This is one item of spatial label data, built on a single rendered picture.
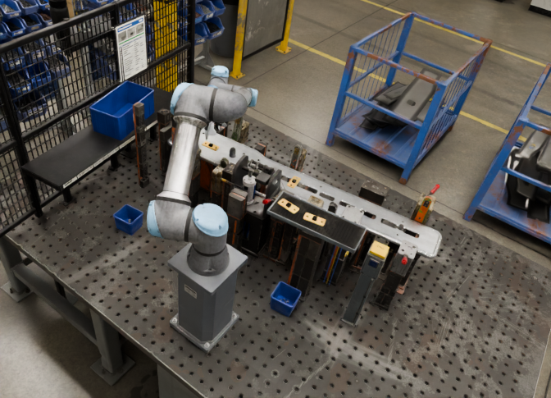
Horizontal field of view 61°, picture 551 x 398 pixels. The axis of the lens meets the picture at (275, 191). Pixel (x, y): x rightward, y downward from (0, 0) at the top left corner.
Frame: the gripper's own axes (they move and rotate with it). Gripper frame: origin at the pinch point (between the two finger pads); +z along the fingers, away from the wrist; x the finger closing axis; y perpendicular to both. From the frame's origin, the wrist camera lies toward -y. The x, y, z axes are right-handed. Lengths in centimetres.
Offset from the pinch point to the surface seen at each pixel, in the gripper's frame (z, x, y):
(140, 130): 2.0, -17.8, -28.5
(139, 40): -23, 16, -55
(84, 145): 6, -39, -44
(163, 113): 0.8, -0.6, -28.1
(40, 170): 6, -62, -46
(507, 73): 103, 471, 147
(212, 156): 8.0, -6.3, 5.4
